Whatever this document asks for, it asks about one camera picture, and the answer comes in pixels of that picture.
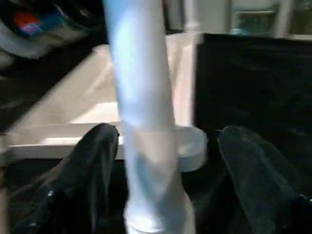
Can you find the white plastic table top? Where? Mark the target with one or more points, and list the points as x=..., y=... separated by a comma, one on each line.
x=73, y=102

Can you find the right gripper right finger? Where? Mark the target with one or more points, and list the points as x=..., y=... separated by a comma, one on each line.
x=263, y=185

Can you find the black plastic mat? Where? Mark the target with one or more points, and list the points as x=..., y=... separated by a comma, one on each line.
x=248, y=83

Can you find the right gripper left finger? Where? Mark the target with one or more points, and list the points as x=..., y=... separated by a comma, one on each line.
x=83, y=180

